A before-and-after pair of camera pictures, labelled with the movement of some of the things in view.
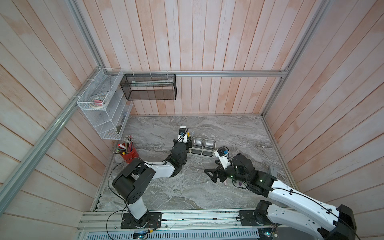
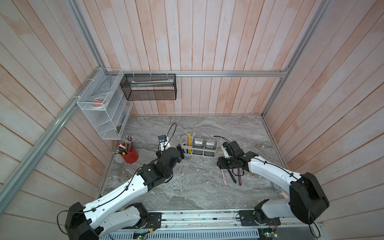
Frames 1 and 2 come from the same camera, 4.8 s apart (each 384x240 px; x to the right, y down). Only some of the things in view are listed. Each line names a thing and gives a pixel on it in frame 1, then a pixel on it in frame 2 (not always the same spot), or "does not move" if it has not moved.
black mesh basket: x=149 y=86 does not move
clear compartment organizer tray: x=201 y=146 does not move
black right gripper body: x=231 y=172 → x=228 y=162
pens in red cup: x=126 y=147 does not move
